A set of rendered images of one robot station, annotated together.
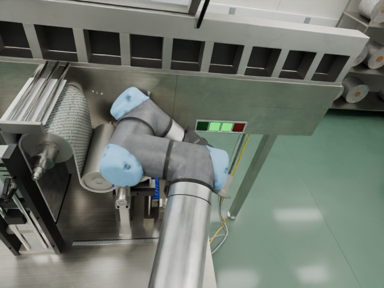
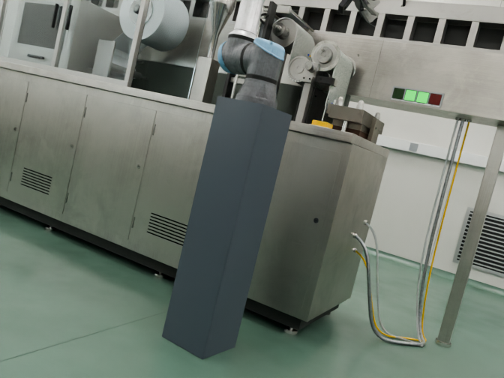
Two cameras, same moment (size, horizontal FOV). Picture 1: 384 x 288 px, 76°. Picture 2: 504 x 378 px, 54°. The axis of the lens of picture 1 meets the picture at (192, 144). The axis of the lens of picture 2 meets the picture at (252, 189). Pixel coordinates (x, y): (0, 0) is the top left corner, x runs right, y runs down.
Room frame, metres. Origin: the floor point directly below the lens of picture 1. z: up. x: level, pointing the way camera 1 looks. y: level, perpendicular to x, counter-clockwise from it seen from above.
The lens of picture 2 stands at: (-1.38, -1.24, 0.76)
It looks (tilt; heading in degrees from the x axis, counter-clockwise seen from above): 5 degrees down; 41
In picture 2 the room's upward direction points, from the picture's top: 14 degrees clockwise
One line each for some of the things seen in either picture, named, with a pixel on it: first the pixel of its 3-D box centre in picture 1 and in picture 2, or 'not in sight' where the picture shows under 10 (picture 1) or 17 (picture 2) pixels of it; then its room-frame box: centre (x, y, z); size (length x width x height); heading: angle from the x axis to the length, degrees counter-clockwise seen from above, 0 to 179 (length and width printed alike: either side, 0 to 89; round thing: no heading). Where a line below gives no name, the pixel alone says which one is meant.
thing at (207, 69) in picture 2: not in sight; (210, 56); (0.47, 0.91, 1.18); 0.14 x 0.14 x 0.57
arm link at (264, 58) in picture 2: not in sight; (265, 59); (-0.08, -0.02, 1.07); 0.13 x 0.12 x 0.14; 91
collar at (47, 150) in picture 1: (45, 155); (281, 31); (0.45, 0.42, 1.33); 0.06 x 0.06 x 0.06; 14
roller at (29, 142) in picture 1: (59, 122); (293, 40); (0.60, 0.46, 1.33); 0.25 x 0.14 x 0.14; 14
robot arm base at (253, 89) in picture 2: not in sight; (259, 91); (-0.08, -0.02, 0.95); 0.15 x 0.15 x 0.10
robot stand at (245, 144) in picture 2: not in sight; (226, 226); (-0.08, -0.02, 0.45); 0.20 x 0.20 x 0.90; 9
